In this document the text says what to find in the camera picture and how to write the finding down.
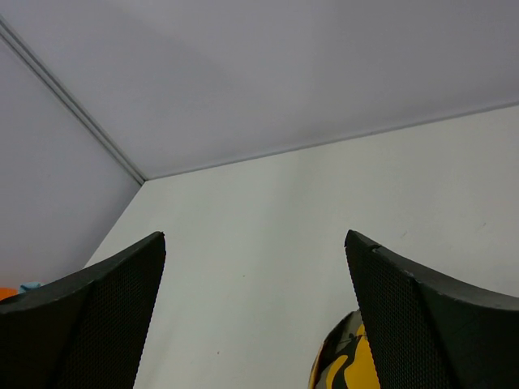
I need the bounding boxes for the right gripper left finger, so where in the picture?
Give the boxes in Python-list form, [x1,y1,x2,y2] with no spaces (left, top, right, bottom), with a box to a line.
[1,232,165,388]

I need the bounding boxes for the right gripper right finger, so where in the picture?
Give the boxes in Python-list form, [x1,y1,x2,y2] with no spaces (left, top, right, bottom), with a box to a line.
[345,230,518,388]

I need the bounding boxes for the camouflage trousers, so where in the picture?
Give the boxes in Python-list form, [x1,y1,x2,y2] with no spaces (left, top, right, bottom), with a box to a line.
[308,310,380,389]

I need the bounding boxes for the light blue garment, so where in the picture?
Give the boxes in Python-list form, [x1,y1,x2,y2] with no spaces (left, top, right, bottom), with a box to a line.
[18,281,44,294]

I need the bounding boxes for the orange garment in bin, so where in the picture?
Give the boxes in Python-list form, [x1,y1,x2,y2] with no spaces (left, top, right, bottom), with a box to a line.
[0,287,19,301]

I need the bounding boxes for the aluminium frame post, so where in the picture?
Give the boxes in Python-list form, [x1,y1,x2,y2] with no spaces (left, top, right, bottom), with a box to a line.
[1,15,148,186]

